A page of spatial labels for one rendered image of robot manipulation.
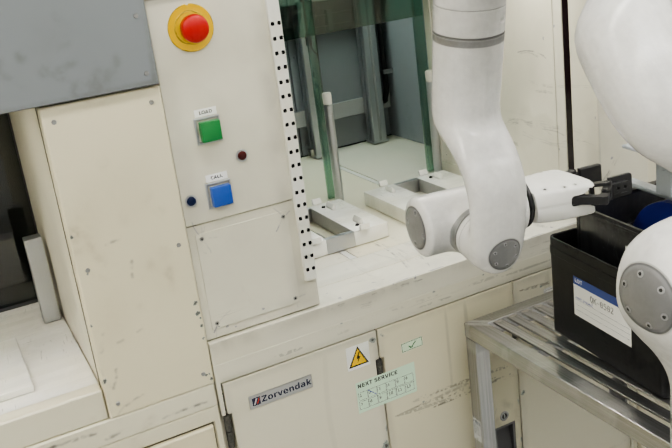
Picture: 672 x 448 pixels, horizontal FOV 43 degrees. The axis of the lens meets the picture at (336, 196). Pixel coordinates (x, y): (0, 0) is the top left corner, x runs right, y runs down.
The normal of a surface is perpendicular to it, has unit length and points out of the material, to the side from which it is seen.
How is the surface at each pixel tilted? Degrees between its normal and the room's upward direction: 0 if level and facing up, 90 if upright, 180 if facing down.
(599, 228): 90
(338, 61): 90
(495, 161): 56
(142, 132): 90
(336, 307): 90
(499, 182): 69
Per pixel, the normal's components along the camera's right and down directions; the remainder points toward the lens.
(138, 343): 0.45, 0.22
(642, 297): -0.86, 0.23
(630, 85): -0.64, 0.15
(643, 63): -0.35, -0.04
